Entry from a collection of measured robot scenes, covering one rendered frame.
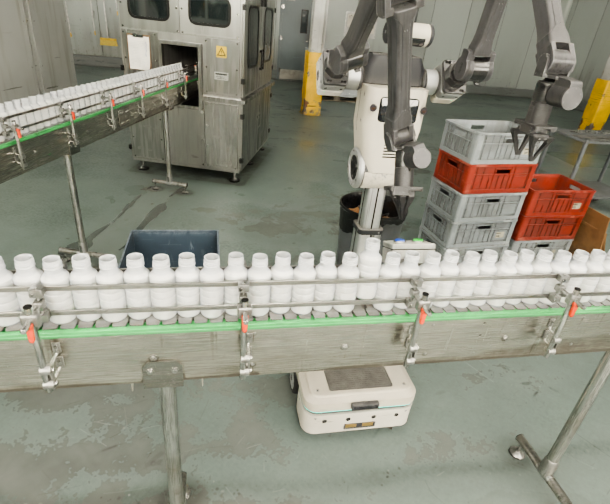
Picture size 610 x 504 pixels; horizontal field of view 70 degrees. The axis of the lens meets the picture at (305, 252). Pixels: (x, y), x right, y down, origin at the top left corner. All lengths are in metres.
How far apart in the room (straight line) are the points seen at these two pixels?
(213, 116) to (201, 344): 3.75
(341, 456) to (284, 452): 0.25
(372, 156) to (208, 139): 3.30
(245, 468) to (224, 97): 3.55
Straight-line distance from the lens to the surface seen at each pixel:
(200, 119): 4.77
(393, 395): 2.07
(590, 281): 1.54
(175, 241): 1.69
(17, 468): 2.25
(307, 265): 1.08
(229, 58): 4.58
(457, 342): 1.37
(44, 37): 7.63
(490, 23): 1.64
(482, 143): 3.26
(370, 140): 1.63
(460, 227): 3.47
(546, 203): 3.97
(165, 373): 1.21
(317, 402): 1.97
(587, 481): 2.51
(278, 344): 1.17
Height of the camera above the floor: 1.69
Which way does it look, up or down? 29 degrees down
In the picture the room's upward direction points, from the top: 6 degrees clockwise
